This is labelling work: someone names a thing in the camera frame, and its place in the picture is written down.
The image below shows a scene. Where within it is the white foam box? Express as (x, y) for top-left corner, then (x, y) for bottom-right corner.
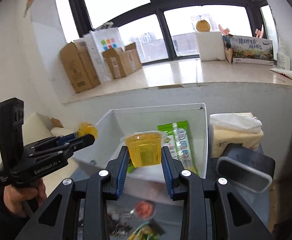
(195, 31), (226, 62)

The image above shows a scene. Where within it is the person's left hand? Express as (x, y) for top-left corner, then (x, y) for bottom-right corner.
(3, 179), (47, 218)

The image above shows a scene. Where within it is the tall brown cardboard box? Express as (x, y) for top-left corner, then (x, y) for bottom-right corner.
(60, 38), (100, 93)

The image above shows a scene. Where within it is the yellow jelly cup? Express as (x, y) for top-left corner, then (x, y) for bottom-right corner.
(123, 131), (167, 168)

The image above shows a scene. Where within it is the cream leather sofa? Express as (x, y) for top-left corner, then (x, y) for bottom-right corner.
(0, 112), (79, 196)

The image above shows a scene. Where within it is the orange pumpkin ornament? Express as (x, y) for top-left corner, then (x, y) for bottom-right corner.
(196, 20), (211, 32)

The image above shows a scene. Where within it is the amber jelly cup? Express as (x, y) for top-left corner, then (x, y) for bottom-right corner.
(77, 122), (98, 139)

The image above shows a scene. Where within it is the landscape printed gift box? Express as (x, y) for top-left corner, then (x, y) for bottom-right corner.
(230, 36), (274, 66)

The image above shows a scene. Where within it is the white open storage box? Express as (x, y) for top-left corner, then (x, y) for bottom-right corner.
(74, 103), (208, 182)

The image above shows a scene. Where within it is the yellow tissue pack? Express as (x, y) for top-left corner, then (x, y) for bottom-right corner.
(209, 112), (263, 158)

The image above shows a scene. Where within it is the black silver bluetooth speaker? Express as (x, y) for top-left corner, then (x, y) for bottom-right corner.
(215, 144), (276, 193)

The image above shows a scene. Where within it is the pink jelly cup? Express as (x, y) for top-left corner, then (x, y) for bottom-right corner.
(134, 200), (156, 220)

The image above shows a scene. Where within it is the white dotted paper bag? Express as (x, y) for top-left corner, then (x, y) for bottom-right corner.
(83, 22), (124, 83)

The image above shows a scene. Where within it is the dark dried meat packet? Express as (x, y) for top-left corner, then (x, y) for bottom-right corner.
(107, 210), (135, 237)

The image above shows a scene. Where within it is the green peas snack packet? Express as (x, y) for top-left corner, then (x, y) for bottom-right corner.
(128, 219), (166, 240)

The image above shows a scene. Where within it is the green white candy bag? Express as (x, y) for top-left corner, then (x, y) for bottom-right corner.
(157, 121), (198, 174)

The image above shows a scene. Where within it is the black window frame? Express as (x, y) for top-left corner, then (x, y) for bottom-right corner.
(69, 0), (268, 62)

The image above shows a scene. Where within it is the open small cardboard box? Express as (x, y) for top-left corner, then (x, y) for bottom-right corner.
(102, 42), (142, 79)

